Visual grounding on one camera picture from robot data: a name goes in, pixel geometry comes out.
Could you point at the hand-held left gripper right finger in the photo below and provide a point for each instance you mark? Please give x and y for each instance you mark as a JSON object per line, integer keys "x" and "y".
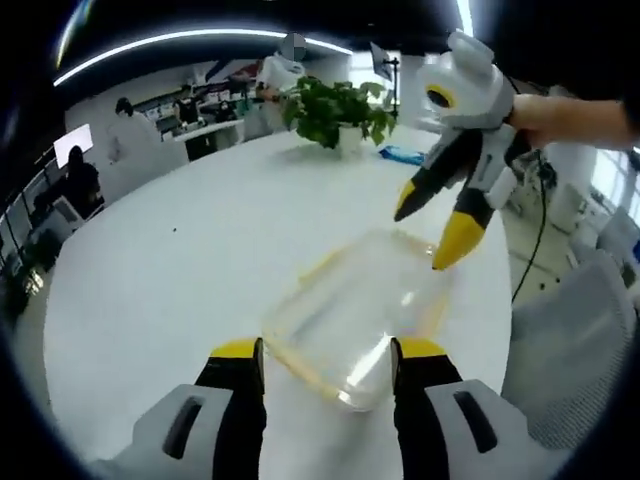
{"x": 425, "y": 370}

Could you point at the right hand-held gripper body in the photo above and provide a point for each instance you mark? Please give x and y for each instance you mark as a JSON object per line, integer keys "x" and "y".
{"x": 475, "y": 90}

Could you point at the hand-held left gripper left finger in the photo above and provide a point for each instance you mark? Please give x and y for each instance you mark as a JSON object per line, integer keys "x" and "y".
{"x": 222, "y": 372}

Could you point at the yellow-rimmed clear plastic buckle box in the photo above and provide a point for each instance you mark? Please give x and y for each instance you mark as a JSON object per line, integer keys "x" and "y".
{"x": 300, "y": 367}

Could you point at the person's right hand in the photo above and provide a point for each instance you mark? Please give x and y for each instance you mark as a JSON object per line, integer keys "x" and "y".
{"x": 532, "y": 117}

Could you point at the blue wet wipes packet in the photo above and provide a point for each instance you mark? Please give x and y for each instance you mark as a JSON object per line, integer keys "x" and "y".
{"x": 402, "y": 154}

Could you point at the tripod with light panel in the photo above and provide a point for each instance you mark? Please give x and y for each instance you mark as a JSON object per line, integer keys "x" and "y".
{"x": 387, "y": 70}

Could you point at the white plant pot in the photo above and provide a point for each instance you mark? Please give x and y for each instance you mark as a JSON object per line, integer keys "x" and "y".
{"x": 350, "y": 136}

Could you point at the green leafy plant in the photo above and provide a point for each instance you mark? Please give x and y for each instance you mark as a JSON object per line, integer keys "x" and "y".
{"x": 330, "y": 107}

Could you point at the grey mesh office chair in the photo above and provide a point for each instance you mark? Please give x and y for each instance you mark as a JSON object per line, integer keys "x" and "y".
{"x": 580, "y": 340}

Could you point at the white office chair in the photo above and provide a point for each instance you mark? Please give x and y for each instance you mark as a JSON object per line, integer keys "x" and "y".
{"x": 67, "y": 212}

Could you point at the white counter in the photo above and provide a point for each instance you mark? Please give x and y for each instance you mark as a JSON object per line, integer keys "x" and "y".
{"x": 210, "y": 140}

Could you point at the white lit monitor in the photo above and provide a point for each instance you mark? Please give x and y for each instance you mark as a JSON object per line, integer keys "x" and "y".
{"x": 75, "y": 145}

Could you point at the long curved ceiling light strip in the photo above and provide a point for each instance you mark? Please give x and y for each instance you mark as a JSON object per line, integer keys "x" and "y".
{"x": 175, "y": 42}

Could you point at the wall shelf with boxes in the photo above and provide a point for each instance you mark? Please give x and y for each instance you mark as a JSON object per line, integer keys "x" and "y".
{"x": 160, "y": 109}

